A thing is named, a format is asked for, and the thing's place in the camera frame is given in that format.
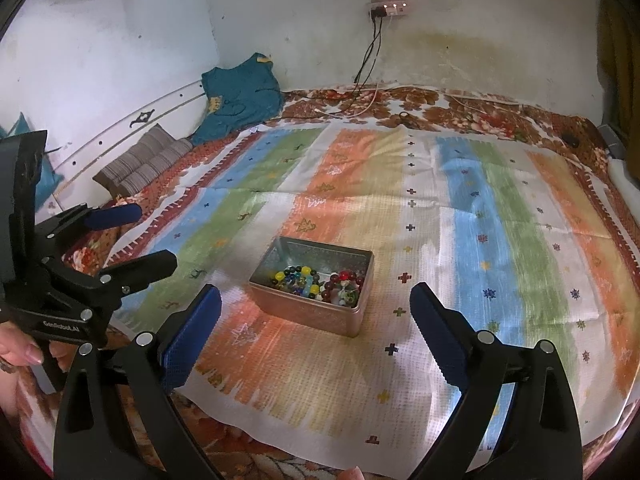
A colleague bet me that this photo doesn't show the white bed headboard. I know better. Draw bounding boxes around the white bed headboard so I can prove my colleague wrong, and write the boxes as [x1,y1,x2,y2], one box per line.
[45,77,211,211]

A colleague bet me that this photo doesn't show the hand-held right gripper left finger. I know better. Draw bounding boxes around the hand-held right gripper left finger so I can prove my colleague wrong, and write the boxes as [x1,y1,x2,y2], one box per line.
[52,284,223,480]

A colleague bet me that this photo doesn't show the rectangular metal tin box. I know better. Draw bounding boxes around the rectangular metal tin box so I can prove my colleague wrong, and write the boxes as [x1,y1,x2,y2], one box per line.
[248,236,375,338]

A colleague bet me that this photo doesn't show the multicolour bead bracelet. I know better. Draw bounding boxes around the multicolour bead bracelet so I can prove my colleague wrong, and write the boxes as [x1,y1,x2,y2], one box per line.
[270,264,326,302]

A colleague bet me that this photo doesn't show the grey box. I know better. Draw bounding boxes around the grey box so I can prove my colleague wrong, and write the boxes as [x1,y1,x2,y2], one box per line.
[597,124,626,158]

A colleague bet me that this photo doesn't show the white charging cable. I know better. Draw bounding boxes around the white charging cable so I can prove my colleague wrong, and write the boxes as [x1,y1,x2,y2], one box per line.
[320,87,382,119]

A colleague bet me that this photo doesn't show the grey striped cushion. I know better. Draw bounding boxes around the grey striped cushion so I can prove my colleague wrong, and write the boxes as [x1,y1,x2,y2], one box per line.
[92,124,194,197]

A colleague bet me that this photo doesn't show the white power strip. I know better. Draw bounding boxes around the white power strip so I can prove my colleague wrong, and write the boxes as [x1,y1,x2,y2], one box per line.
[367,1,409,17]

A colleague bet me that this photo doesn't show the black charging cable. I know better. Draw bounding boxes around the black charging cable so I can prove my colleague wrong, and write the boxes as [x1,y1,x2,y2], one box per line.
[345,14,387,111]
[285,12,381,122]

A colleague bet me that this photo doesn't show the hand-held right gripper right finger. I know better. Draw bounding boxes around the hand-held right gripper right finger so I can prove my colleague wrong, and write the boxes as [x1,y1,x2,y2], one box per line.
[409,282,585,480]

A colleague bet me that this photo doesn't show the teal garment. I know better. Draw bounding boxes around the teal garment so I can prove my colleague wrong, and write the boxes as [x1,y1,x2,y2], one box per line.
[192,52,284,146]

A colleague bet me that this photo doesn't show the clear crystal bead bracelet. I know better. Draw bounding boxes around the clear crystal bead bracelet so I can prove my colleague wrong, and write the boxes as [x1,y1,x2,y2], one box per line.
[327,281,359,307]

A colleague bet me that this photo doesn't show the striped pastel mat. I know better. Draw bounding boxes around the striped pastel mat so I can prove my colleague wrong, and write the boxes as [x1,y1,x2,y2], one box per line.
[107,125,640,448]

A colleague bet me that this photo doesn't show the teal pillow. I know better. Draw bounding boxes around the teal pillow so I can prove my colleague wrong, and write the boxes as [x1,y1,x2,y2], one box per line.
[0,112,65,193]

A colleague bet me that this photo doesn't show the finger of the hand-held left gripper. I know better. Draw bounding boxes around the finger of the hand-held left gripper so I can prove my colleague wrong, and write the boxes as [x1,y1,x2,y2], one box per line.
[99,249,179,312]
[34,203,144,262]

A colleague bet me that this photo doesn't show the person's left hand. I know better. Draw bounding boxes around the person's left hand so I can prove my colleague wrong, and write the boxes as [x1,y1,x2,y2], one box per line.
[0,322,46,368]

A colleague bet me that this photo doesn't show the red bead bracelet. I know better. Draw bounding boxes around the red bead bracelet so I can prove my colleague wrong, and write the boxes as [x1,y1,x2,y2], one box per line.
[320,270,364,306]

